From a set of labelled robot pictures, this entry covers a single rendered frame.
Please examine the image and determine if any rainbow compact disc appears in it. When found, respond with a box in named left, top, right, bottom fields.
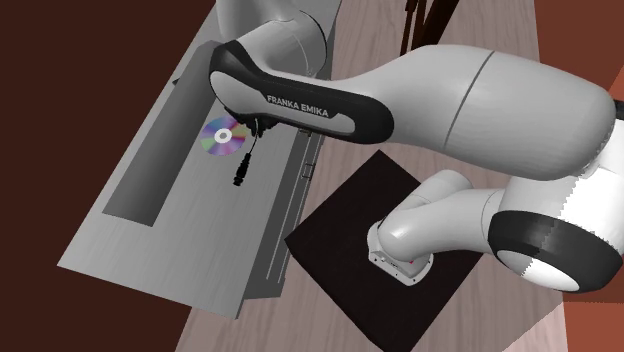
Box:
left=200, top=115, right=248, bottom=157

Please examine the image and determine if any grey desk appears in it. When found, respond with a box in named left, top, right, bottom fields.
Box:
left=56, top=0, right=343, bottom=321

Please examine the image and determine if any dark robot stand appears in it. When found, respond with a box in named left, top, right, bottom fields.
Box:
left=284, top=149, right=485, bottom=352

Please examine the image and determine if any dark brown wooden chair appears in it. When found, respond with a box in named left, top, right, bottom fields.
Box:
left=399, top=0, right=461, bottom=57

